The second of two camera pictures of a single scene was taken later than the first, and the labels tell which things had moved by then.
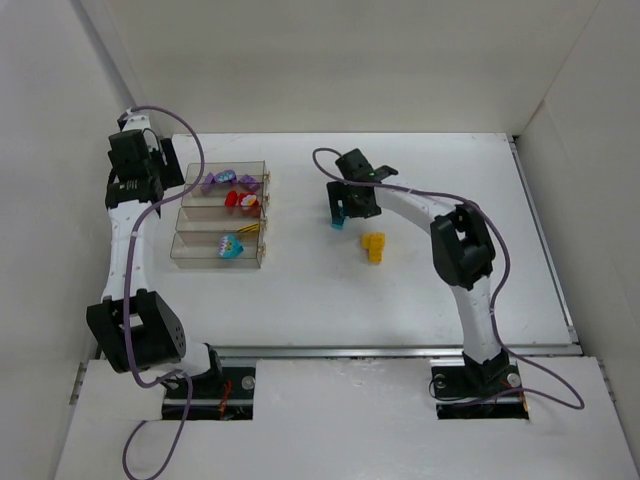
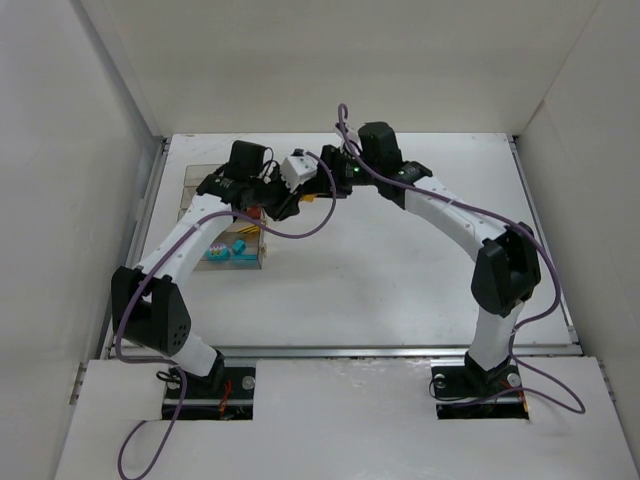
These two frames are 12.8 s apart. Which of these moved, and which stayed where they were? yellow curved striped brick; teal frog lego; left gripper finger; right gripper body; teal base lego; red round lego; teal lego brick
Moved: teal base lego; left gripper finger; red round lego; right gripper body; teal frog lego
Stayed: teal lego brick; yellow curved striped brick
